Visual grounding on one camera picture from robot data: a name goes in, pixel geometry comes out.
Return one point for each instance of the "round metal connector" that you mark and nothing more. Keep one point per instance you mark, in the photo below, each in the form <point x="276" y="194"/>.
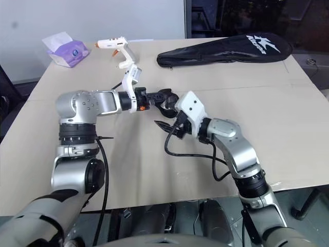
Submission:
<point x="310" y="62"/>

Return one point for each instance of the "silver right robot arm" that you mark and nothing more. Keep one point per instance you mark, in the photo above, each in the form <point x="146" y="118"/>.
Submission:
<point x="239" y="151"/>

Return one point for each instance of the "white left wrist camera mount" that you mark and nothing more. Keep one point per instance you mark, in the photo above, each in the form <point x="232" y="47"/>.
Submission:
<point x="127" y="82"/>

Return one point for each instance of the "beige paper table cover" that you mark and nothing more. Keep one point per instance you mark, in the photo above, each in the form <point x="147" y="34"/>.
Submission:
<point x="164" y="169"/>

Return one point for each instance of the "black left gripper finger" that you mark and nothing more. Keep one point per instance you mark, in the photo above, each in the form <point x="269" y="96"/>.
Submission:
<point x="164" y="112"/>
<point x="172" y="94"/>

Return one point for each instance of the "black racket bag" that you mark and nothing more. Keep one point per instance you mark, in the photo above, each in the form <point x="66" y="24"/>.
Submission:
<point x="231" y="52"/>

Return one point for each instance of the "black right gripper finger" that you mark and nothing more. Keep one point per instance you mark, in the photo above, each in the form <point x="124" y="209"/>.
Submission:
<point x="172" y="133"/>
<point x="165" y="126"/>

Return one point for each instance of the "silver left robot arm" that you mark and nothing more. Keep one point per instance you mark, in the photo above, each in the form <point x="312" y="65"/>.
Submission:
<point x="77" y="105"/>

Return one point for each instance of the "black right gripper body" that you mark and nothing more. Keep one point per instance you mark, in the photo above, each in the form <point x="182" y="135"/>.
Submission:
<point x="183" y="127"/>

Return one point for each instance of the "purple tissue pack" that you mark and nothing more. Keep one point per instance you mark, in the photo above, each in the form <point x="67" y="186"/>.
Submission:
<point x="70" y="52"/>

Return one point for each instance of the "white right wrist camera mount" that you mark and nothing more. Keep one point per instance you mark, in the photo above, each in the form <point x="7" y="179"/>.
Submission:
<point x="191" y="103"/>

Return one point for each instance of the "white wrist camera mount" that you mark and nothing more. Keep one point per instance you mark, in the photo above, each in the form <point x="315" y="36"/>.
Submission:
<point x="191" y="103"/>
<point x="127" y="82"/>

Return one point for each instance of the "black office chair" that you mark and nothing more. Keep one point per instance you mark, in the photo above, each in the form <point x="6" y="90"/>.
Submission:
<point x="10" y="103"/>

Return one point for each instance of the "white hot glue gun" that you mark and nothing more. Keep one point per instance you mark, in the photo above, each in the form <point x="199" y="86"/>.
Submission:
<point x="120" y="45"/>

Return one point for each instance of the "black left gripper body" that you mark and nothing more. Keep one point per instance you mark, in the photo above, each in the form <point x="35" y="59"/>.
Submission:
<point x="141" y="99"/>

